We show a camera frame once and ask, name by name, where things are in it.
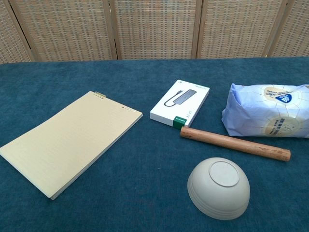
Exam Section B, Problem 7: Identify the yellow paper notepad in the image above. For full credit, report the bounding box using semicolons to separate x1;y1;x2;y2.
0;90;143;201

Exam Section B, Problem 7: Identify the white USB hub box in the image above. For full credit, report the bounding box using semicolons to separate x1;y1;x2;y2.
149;79;210;129

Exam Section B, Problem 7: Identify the blue table cloth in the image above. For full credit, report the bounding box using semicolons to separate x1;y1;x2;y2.
0;56;309;232

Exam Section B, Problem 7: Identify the wooden rolling pin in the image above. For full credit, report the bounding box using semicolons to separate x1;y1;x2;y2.
180;127;292;162

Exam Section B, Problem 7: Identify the woven bamboo folding screen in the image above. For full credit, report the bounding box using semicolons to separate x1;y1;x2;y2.
0;0;309;64

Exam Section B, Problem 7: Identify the beige upturned bowl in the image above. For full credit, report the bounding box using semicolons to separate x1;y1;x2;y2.
187;157;251;214

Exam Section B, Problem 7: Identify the light blue tissue pack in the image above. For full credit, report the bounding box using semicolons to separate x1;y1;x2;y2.
221;83;309;139

